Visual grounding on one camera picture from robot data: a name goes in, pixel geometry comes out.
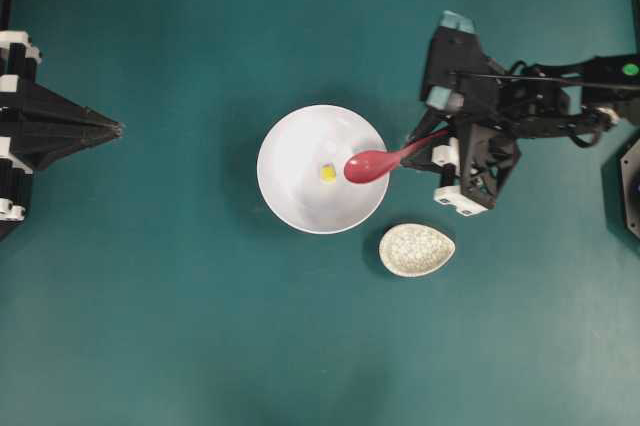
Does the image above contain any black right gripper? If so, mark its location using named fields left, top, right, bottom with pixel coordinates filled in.
left=403, top=85, right=570, bottom=217

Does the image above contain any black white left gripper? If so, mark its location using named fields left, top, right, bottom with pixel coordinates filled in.
left=1, top=30, right=122, bottom=240

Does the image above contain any red spoon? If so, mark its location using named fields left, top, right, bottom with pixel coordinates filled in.
left=343, top=129, right=448, bottom=184

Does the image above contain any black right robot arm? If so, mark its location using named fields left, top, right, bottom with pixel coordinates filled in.
left=400, top=55, right=639, bottom=216

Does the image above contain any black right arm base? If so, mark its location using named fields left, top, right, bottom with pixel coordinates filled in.
left=601, top=130, right=639, bottom=250

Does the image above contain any white round bowl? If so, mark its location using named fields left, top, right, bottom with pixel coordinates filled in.
left=256, top=105, right=389, bottom=234

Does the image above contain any speckled egg-shaped dish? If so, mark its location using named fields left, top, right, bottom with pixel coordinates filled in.
left=379, top=223, right=456, bottom=278

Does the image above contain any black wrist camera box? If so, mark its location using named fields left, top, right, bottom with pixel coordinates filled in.
left=421, top=10, right=505, bottom=114

